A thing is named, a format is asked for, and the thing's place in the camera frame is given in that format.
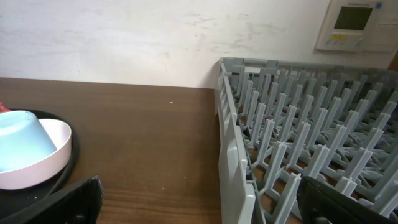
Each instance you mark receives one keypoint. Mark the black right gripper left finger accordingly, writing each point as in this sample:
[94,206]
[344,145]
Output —
[80,202]

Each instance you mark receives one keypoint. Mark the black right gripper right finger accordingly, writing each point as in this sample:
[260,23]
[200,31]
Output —
[319,204]

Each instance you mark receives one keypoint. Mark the red snack wrapper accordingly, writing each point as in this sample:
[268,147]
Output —
[3,109]

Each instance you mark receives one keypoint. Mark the grey dishwasher rack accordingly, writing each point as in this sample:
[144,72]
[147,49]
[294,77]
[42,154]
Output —
[281,122]

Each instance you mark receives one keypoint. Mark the white bowl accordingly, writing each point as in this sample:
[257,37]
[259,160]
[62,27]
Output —
[61,135]

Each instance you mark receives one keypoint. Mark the round black serving tray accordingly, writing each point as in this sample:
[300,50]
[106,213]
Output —
[13,201]

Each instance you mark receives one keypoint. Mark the light blue plastic cup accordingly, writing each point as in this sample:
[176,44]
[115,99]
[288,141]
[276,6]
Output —
[24,140]

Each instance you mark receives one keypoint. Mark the wall control panel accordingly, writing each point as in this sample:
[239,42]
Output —
[359,25]

